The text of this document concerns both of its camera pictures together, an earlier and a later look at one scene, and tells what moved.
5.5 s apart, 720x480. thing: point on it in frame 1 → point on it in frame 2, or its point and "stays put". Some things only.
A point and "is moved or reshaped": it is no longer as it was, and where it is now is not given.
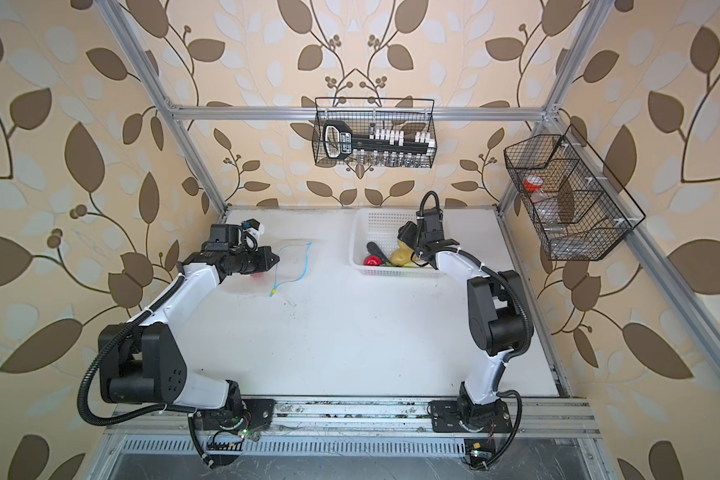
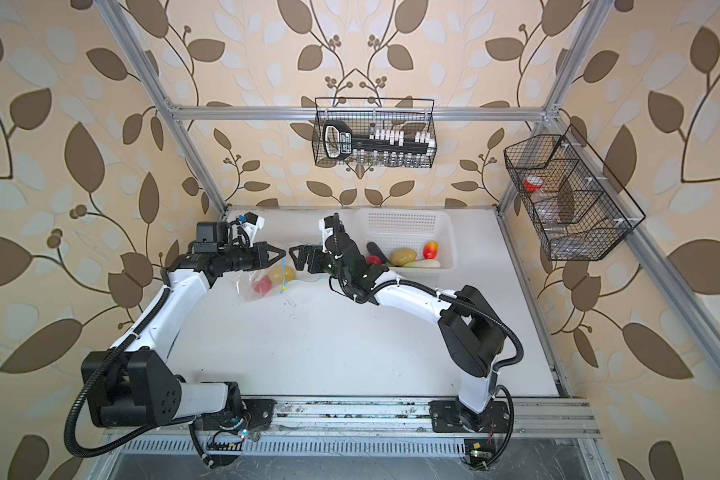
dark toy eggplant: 374,250 stays put
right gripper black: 406,233 → 318,254
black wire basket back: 375,132 stays put
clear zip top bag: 293,261 is moved or reshaped
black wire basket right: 578,209 stays put
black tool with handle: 339,142 stays put
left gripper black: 264,264 stays put
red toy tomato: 372,260 stays put
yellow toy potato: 404,250 → 276,274
